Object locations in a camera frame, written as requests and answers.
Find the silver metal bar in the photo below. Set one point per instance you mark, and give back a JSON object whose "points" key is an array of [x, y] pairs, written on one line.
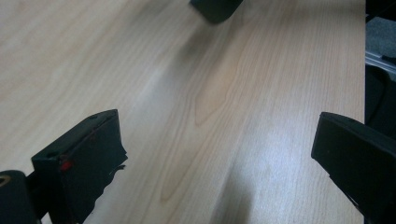
{"points": [[379, 62]]}

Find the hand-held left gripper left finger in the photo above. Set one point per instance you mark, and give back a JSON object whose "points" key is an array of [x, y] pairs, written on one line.
{"points": [[84, 161]]}

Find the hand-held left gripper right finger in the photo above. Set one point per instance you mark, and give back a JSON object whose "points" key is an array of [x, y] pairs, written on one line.
{"points": [[358, 155]]}

